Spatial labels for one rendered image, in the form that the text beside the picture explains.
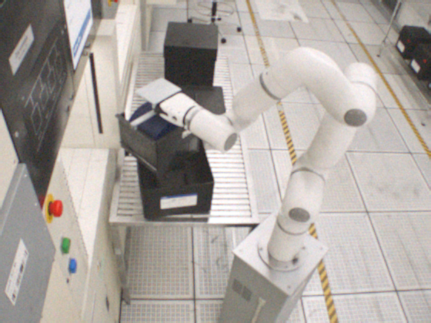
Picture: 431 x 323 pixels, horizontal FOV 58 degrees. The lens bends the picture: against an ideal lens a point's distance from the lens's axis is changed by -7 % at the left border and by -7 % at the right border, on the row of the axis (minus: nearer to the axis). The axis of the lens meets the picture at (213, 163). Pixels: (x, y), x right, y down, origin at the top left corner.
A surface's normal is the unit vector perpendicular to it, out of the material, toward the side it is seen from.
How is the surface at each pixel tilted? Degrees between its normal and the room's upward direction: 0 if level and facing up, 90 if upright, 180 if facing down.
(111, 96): 90
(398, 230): 0
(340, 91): 61
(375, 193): 0
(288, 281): 0
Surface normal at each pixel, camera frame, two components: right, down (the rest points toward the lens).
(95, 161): 0.08, -0.70
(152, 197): 0.22, 0.71
